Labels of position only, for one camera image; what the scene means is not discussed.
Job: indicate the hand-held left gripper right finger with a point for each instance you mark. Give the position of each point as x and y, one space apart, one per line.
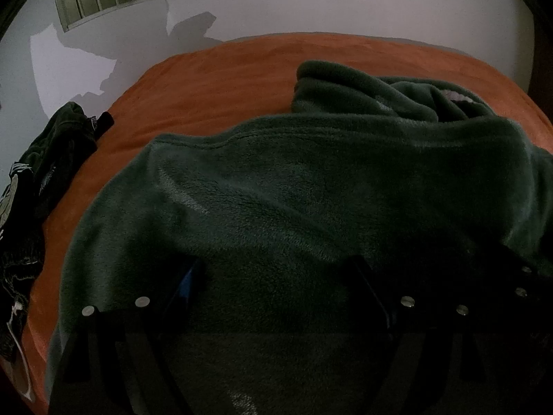
371 289

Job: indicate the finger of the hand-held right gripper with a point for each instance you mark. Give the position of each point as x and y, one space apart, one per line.
525 281

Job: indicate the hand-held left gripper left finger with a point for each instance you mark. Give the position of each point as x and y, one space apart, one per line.
186 287

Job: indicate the green fleece pajama shirt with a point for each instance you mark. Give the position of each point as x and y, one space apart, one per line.
281 203

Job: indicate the orange blanket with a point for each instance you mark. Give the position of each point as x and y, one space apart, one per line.
194 82

